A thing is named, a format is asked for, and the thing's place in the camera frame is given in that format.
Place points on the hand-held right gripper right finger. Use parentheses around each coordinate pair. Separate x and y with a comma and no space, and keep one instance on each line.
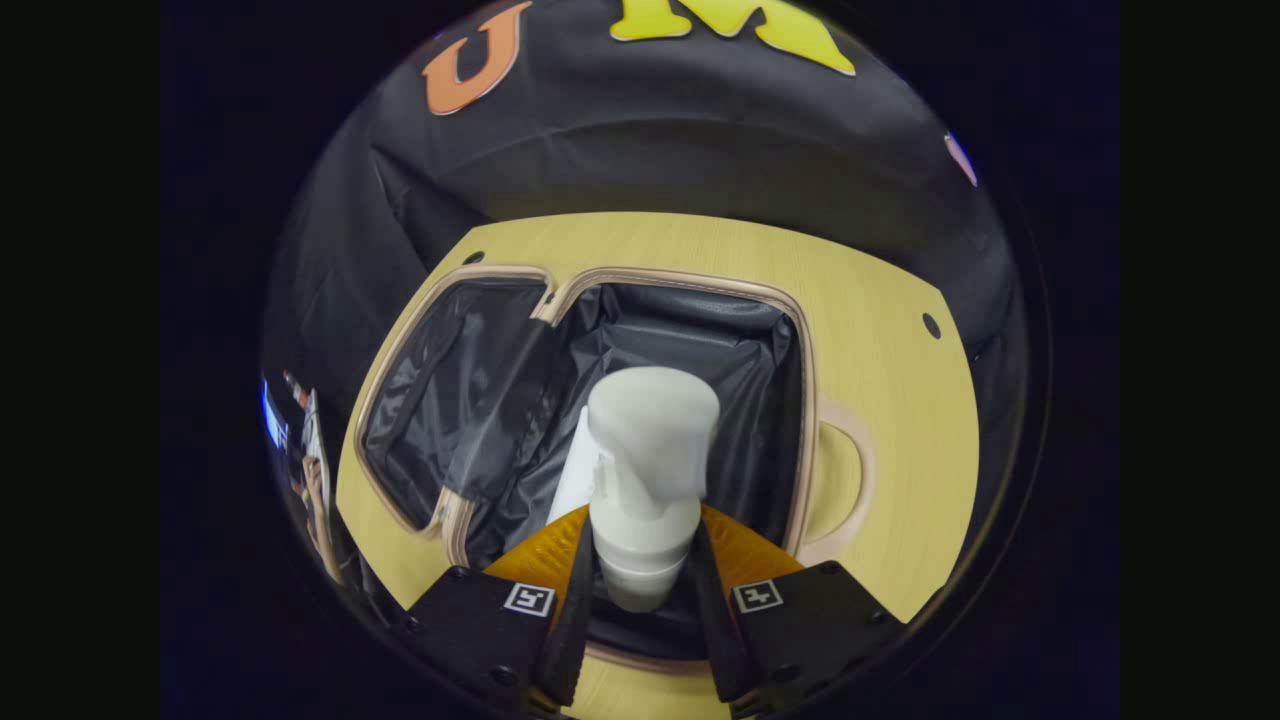
(712,630)

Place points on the white pump bottle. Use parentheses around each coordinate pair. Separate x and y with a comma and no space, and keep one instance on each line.
(650,430)

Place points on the white and blue equipment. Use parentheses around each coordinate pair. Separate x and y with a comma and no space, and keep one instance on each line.
(312,450)

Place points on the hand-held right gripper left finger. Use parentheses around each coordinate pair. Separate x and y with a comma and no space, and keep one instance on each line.
(572,630)

